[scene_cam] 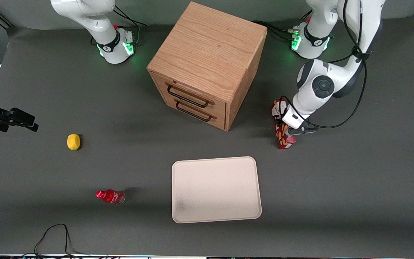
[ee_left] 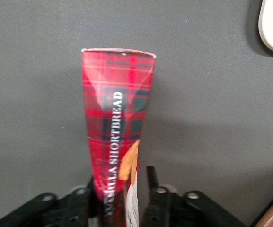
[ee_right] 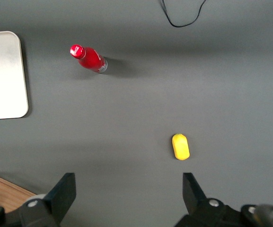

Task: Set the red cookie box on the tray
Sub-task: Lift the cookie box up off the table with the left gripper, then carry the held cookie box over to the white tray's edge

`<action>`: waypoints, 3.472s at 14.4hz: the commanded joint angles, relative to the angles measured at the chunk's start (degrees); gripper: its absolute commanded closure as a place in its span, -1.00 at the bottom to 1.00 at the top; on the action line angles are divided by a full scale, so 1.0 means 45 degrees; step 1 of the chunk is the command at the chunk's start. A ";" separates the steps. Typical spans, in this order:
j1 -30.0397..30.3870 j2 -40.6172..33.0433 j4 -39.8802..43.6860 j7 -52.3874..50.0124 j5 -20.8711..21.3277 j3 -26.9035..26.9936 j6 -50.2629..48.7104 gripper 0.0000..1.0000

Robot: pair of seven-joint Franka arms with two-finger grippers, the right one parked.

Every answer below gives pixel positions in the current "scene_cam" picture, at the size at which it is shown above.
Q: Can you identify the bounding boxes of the black right base cables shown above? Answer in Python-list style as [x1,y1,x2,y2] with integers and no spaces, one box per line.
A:
[113,5,148,28]

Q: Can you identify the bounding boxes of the wooden drawer cabinet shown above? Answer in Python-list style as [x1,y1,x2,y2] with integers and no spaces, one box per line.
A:
[147,1,268,132]

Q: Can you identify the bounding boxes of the yellow lemon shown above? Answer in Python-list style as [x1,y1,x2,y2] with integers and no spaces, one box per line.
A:
[67,133,81,151]

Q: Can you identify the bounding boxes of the beige plastic tray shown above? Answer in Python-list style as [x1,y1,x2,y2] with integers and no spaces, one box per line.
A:
[171,156,262,224]

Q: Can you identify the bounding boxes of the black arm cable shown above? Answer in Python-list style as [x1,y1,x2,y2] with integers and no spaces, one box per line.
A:
[280,0,368,129]

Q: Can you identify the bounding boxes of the black left base cables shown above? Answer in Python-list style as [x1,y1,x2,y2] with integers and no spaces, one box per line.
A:
[252,10,313,42]

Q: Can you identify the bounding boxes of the black wire drawer handle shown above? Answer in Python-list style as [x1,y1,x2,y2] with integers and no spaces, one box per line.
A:
[166,83,216,109]
[175,100,217,122]

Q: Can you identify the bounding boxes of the black base cables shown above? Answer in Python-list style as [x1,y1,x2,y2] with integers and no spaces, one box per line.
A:
[113,5,148,28]
[252,10,313,42]

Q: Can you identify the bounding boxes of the red cookie box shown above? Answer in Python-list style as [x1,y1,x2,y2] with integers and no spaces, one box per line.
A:
[271,99,296,150]

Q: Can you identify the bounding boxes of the wooden drawer front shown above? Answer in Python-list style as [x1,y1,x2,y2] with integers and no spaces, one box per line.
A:
[160,94,227,131]
[152,72,227,116]

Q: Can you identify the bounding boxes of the red plastic bottle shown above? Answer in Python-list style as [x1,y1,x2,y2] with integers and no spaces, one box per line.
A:
[96,189,126,205]

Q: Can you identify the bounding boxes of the black looped table cable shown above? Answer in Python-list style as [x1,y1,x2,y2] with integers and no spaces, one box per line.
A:
[23,223,87,258]

